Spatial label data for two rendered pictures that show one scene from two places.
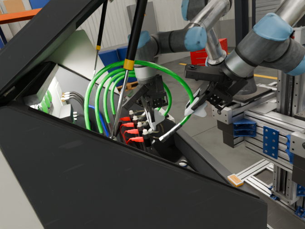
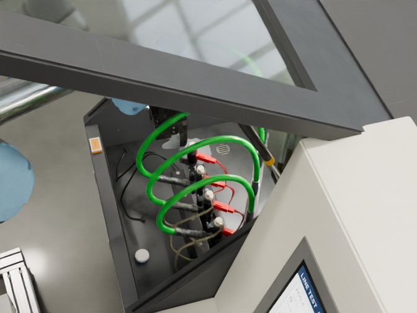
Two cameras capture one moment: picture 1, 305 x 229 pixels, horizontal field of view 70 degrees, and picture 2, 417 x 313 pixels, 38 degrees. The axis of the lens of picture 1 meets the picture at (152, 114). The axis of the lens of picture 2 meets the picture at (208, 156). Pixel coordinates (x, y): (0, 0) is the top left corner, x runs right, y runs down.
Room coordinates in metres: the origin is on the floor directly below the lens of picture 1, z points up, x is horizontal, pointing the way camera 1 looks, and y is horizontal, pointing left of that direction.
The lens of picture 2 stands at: (1.74, 0.02, 2.37)
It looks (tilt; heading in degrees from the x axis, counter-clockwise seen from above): 52 degrees down; 176
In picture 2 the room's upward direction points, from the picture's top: 2 degrees clockwise
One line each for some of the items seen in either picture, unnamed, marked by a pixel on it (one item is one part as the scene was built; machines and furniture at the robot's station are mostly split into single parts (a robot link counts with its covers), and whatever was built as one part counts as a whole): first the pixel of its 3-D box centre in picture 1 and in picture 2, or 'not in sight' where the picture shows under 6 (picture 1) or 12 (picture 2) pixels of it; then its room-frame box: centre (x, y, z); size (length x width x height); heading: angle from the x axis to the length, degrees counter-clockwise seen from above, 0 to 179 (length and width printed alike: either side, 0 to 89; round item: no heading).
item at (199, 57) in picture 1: (209, 60); not in sight; (4.95, -1.53, 0.43); 0.70 x 0.46 x 0.86; 47
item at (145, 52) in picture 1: (141, 48); not in sight; (0.77, -0.01, 1.45); 0.09 x 0.08 x 0.11; 139
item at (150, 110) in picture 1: (150, 111); not in sight; (0.74, 0.00, 1.23); 0.05 x 0.02 x 0.09; 14
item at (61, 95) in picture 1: (72, 116); not in sight; (0.92, 0.36, 1.20); 0.13 x 0.03 x 0.31; 14
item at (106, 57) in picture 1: (120, 68); not in sight; (5.80, 0.58, 0.51); 1.20 x 0.85 x 1.02; 110
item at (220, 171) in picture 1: (204, 166); (113, 220); (0.81, -0.19, 0.87); 0.62 x 0.04 x 0.16; 14
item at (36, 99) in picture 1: (47, 77); not in sight; (0.69, 0.30, 1.43); 0.54 x 0.03 x 0.02; 14
